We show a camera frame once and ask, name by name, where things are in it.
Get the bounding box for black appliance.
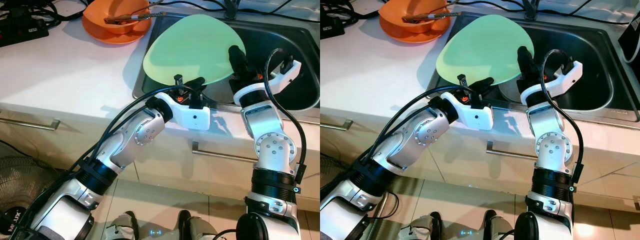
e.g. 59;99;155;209
619;22;640;63

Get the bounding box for white cabinet drawer front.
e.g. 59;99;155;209
430;127;640;211
320;107;488;196
0;105;196;191
135;127;321;213

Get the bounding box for robot leg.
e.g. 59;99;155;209
177;210;221;240
105;211;141;240
407;212;443;240
482;210;521;240

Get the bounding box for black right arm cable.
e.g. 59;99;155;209
540;48;586;186
263;47;308;186

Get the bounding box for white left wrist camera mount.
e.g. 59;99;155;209
165;92;212;132
446;91;495;132

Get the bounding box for orange plate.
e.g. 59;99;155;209
81;17;151;46
378;17;443;45

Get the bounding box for robot right leg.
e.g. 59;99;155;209
177;210;221;240
482;210;521;240

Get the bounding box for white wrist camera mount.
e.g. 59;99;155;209
165;92;212;132
446;91;495;132
239;60;303;108
522;60;585;107

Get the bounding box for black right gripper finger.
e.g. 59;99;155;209
228;45;249;83
516;46;537;83

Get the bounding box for light green plate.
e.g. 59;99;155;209
142;14;247;87
435;14;535;87

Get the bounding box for black floor fan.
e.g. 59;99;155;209
0;156;60;236

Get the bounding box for robot left leg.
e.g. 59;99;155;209
105;211;141;240
407;212;443;240

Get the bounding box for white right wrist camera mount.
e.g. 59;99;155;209
522;60;585;107
239;60;303;108

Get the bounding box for brown silver utensil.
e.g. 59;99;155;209
104;12;167;25
401;11;461;24

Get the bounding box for orange bowl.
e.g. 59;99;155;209
378;0;446;33
82;0;152;35

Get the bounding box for stainless steel sink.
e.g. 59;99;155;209
425;11;640;122
132;11;321;112

